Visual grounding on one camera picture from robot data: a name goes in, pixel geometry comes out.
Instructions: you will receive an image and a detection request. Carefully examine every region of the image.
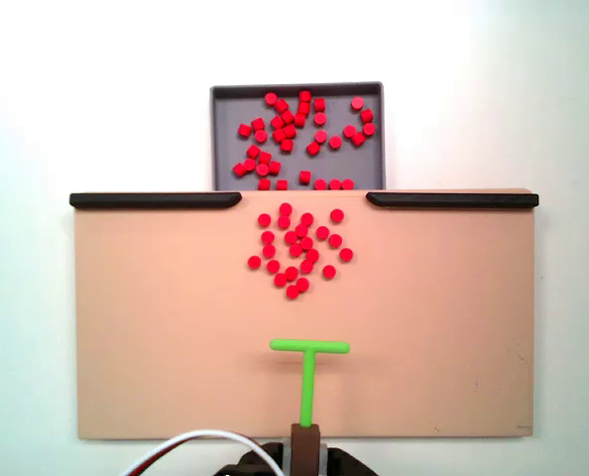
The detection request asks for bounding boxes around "grey shallow tray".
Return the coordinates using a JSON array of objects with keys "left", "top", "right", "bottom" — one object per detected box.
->
[{"left": 209, "top": 81, "right": 388, "bottom": 192}]

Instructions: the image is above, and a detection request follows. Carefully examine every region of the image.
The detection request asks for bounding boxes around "white red black servo cable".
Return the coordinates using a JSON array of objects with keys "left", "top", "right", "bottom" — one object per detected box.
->
[{"left": 120, "top": 429, "right": 289, "bottom": 476}]

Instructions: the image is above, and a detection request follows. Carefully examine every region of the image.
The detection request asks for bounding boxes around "black edge rail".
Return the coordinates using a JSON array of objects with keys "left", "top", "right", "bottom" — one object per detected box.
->
[
  {"left": 68, "top": 192, "right": 243, "bottom": 210},
  {"left": 365, "top": 191, "right": 540, "bottom": 208}
]

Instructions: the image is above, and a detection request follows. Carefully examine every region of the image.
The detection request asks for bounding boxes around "green T pusher brown handle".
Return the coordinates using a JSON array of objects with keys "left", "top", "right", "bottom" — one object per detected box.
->
[{"left": 269, "top": 338, "right": 351, "bottom": 476}]

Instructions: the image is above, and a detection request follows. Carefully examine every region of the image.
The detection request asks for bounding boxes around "beige flat board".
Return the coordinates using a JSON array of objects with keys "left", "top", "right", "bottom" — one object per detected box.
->
[{"left": 69, "top": 187, "right": 538, "bottom": 441}]

